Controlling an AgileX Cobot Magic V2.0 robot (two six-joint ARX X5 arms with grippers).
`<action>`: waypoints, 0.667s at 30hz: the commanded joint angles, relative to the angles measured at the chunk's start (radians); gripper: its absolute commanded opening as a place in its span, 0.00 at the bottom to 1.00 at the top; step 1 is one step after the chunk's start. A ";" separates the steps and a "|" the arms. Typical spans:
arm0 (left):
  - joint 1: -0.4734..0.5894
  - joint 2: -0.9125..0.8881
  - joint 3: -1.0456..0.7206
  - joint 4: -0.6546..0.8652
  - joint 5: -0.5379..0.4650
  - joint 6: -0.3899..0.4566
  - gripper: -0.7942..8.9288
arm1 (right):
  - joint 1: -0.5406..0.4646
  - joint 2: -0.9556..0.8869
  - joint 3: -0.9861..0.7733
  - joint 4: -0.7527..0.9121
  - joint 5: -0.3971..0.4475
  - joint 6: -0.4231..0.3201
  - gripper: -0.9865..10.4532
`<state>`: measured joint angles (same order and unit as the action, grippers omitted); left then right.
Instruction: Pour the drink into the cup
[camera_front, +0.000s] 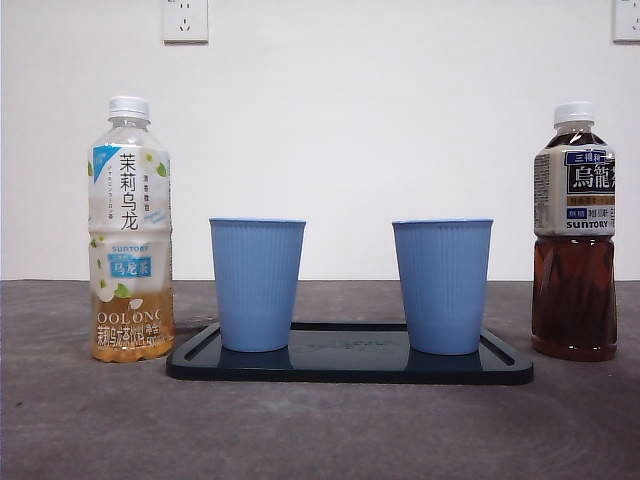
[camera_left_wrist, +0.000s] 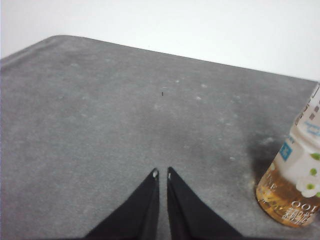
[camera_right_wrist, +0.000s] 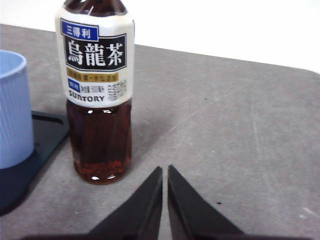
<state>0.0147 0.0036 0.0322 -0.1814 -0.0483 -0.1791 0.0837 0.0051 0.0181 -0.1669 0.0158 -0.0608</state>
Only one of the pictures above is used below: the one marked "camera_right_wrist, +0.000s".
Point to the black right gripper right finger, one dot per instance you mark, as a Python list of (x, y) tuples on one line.
[(190, 215)]

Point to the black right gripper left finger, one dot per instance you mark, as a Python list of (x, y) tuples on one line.
[(140, 215)]

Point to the dark oolong tea bottle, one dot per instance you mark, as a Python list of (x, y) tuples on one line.
[(100, 135)]

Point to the blue ribbed plastic cup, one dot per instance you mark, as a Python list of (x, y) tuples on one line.
[(13, 112)]

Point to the dark blue rectangular tray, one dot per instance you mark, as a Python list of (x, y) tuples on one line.
[(47, 135)]

